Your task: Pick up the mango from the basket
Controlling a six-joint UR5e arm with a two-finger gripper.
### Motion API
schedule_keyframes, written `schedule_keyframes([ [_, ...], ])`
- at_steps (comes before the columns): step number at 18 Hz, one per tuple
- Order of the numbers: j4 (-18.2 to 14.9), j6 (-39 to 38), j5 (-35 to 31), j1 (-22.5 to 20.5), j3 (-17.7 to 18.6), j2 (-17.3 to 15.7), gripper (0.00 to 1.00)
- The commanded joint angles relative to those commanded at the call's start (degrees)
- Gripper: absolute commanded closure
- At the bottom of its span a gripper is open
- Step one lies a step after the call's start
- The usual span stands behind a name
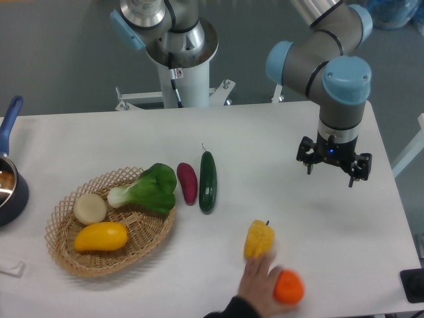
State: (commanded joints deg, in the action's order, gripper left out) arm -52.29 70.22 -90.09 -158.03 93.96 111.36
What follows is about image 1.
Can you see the orange fruit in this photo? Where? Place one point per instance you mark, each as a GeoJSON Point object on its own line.
{"type": "Point", "coordinates": [289, 288]}

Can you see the dark sleeved forearm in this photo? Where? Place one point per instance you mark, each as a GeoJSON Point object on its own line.
{"type": "Point", "coordinates": [237, 308]}

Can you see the black device at edge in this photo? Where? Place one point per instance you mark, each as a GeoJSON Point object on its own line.
{"type": "Point", "coordinates": [412, 282]}

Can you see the clear plastic piece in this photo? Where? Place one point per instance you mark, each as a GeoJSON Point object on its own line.
{"type": "Point", "coordinates": [14, 268]}

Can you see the yellow mango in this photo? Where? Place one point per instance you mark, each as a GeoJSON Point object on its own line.
{"type": "Point", "coordinates": [103, 236]}

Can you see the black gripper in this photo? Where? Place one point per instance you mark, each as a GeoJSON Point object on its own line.
{"type": "Point", "coordinates": [337, 148]}

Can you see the green bok choy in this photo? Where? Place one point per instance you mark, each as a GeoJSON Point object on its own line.
{"type": "Point", "coordinates": [153, 190]}

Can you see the blue handled saucepan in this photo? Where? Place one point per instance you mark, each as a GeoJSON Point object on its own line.
{"type": "Point", "coordinates": [14, 188]}

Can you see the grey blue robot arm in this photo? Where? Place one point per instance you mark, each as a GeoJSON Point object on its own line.
{"type": "Point", "coordinates": [325, 72]}

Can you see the person's bare hand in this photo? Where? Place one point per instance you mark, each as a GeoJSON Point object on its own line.
{"type": "Point", "coordinates": [257, 286]}

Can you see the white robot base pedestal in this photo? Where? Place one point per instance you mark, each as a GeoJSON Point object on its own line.
{"type": "Point", "coordinates": [181, 44]}

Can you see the yellow bell pepper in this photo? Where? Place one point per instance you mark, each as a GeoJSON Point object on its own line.
{"type": "Point", "coordinates": [259, 239]}

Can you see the purple sweet potato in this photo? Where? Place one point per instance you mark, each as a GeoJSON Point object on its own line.
{"type": "Point", "coordinates": [188, 181]}

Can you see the dark green cucumber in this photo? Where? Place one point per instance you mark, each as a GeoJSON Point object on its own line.
{"type": "Point", "coordinates": [207, 182]}

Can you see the blue plastic bag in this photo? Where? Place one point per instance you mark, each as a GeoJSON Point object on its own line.
{"type": "Point", "coordinates": [391, 14]}

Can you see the woven wicker basket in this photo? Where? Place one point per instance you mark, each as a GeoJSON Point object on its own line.
{"type": "Point", "coordinates": [147, 229]}

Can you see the white metal frame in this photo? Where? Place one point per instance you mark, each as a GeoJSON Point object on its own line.
{"type": "Point", "coordinates": [413, 148]}

